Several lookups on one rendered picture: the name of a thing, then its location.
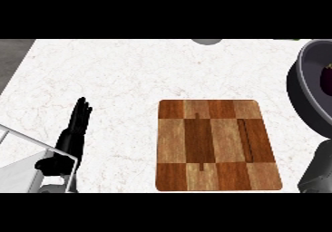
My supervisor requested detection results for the dark grey pot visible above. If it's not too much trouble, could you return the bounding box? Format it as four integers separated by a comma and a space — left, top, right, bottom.
284, 39, 332, 140

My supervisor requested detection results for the grey round object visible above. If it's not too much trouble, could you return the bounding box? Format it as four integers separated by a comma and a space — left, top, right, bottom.
190, 39, 224, 46

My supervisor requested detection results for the dark purple eggplant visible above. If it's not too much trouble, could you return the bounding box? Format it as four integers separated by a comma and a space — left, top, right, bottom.
318, 63, 332, 98

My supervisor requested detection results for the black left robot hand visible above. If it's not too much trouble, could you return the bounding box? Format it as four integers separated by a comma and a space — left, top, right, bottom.
33, 96, 94, 177

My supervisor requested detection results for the checkered wooden cutting board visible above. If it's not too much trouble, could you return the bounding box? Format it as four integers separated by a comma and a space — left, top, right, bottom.
153, 99, 283, 192

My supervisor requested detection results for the white frame structure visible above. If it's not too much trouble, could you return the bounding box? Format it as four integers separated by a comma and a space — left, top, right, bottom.
0, 121, 79, 194

